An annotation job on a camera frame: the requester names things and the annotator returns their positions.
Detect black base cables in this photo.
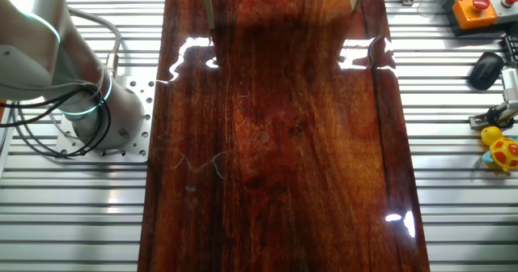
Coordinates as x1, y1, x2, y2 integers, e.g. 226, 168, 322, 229
0, 83, 113, 159

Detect black keyboard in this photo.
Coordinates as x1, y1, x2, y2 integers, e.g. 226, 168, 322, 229
503, 32, 518, 69

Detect black computer mouse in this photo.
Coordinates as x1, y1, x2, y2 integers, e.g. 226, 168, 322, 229
467, 52, 506, 91

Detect grey emergency stop box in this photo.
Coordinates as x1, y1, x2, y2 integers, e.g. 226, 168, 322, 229
487, 0, 518, 25

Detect silver finned camera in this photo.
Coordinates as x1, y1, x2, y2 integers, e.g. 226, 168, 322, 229
500, 67, 518, 112

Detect orange emergency stop box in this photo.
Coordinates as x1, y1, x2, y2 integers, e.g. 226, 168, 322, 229
452, 0, 498, 31

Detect metal clamp bracket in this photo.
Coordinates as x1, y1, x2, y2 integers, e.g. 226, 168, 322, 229
469, 104, 518, 130

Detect glossy wooden board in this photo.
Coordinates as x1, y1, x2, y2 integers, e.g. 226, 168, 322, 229
137, 0, 431, 272

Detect yellow turtle toy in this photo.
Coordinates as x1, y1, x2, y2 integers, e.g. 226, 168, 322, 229
473, 125, 518, 173

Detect silver base mounting plate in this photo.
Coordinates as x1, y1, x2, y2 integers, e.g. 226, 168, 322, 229
54, 75, 155, 164

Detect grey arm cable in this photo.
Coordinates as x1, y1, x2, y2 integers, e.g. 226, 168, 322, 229
66, 6, 122, 79

